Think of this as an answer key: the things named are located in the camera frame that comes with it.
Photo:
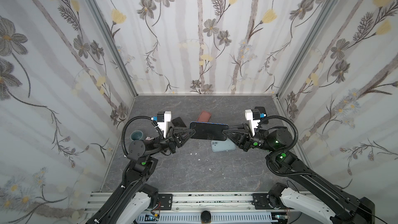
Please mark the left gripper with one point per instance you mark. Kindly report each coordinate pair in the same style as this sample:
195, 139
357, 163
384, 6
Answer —
177, 133

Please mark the black phone case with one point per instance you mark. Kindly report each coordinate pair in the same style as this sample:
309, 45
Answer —
262, 112

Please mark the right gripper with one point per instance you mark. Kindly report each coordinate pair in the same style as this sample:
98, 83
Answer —
243, 137

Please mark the black round knob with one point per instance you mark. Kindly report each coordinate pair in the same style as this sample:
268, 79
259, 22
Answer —
205, 217

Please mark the black phone far left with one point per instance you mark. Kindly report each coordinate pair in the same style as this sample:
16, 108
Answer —
178, 123

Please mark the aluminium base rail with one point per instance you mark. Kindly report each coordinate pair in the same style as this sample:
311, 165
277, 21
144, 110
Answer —
225, 208

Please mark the teal ceramic cup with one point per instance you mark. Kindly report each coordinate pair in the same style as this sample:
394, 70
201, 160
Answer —
136, 135

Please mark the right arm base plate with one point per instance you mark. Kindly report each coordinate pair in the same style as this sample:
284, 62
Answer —
262, 201

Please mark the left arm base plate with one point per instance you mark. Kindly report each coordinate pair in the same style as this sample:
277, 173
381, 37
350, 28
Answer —
161, 202

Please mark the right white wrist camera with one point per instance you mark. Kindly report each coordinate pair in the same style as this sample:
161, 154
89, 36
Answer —
253, 117

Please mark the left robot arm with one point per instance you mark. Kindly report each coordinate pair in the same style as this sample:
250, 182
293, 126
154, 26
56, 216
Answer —
133, 196

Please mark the pink phone case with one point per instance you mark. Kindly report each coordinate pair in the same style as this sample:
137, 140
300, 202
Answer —
204, 116

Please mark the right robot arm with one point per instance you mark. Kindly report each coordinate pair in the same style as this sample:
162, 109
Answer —
330, 205

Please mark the light blue case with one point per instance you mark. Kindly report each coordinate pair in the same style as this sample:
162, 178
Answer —
221, 146

